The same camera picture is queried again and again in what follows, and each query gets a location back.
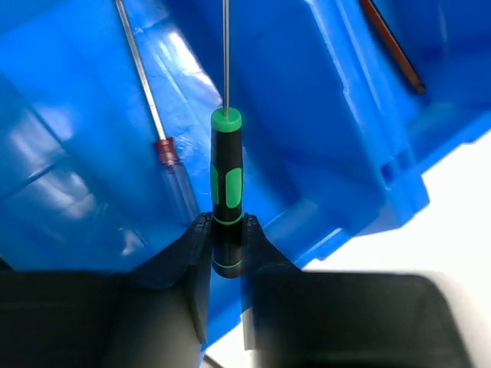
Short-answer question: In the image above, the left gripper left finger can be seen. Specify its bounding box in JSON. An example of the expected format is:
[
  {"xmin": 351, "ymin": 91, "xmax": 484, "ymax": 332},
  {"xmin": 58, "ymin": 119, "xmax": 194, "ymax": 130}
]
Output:
[{"xmin": 1, "ymin": 213, "xmax": 212, "ymax": 367}]

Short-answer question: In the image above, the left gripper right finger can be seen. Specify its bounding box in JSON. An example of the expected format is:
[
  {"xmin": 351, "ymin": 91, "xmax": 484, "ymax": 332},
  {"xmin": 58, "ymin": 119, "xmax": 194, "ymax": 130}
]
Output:
[{"xmin": 242, "ymin": 215, "xmax": 472, "ymax": 367}]

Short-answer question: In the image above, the black green handled screwdriver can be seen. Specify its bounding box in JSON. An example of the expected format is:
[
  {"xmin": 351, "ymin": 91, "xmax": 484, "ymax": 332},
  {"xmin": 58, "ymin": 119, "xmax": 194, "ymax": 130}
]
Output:
[{"xmin": 210, "ymin": 1, "xmax": 243, "ymax": 278}]

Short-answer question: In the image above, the red blue handled screwdriver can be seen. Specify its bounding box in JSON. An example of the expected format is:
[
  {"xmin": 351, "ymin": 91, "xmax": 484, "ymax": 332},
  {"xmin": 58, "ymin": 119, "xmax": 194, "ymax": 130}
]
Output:
[{"xmin": 115, "ymin": 0, "xmax": 199, "ymax": 227}]

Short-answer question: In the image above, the blue plastic compartment bin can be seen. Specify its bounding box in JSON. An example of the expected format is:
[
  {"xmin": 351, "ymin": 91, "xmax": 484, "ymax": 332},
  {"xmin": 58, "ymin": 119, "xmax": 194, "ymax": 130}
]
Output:
[{"xmin": 1, "ymin": 1, "xmax": 490, "ymax": 272}]

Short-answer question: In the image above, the long brown hex key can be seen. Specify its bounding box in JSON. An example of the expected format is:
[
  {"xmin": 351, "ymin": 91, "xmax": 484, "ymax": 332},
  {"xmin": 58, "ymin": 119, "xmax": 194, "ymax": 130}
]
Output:
[{"xmin": 358, "ymin": 0, "xmax": 426, "ymax": 94}]

